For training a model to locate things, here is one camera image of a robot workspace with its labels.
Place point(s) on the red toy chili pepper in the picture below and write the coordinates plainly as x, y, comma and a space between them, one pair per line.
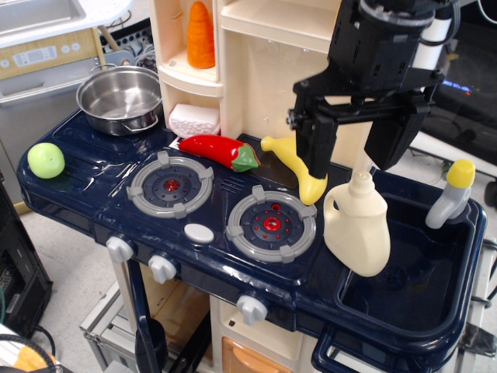
236, 155

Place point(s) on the grey stove knob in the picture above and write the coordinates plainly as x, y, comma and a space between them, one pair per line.
252, 310
162, 269
119, 250

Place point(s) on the stainless steel pot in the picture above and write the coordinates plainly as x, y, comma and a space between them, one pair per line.
121, 100

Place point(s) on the navy toy kitchen counter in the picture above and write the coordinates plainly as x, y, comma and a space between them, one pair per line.
90, 195

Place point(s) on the white pole stand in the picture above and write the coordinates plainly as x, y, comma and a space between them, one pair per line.
427, 58

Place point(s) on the left grey stove burner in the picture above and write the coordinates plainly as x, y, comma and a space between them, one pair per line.
171, 187

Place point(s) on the green toy apple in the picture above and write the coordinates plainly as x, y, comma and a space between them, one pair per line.
46, 160

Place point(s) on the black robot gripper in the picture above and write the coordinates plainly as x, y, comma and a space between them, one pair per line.
370, 55

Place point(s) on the right grey stove burner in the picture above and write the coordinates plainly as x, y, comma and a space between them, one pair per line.
272, 226

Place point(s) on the navy toy sink basin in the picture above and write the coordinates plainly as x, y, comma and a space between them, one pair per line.
423, 287

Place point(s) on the grey yellow toy faucet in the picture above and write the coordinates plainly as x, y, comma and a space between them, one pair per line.
455, 195

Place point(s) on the cream toy detergent bottle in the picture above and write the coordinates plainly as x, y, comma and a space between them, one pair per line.
356, 228

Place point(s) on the yellow toy banana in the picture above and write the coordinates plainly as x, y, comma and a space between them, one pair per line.
310, 188

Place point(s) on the right grey stove knob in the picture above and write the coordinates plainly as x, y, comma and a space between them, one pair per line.
252, 310

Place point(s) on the aluminium frame cart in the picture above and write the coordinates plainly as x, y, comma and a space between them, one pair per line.
108, 332

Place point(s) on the grey stove burner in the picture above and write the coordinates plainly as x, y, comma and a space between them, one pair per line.
171, 187
272, 226

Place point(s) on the black computer case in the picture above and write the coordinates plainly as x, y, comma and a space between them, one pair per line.
25, 286

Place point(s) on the middle grey stove knob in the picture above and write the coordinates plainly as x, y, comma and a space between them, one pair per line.
162, 269

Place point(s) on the orange toy carrot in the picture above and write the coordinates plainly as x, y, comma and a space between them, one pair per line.
200, 46

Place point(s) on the grey oval button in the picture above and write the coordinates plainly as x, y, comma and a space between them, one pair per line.
198, 233

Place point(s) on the orange toy drawer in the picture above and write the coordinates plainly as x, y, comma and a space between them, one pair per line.
237, 358

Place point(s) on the cream toy kitchen shelf unit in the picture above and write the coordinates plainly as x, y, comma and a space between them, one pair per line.
262, 49

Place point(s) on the left grey stove knob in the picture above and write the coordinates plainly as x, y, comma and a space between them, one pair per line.
119, 250

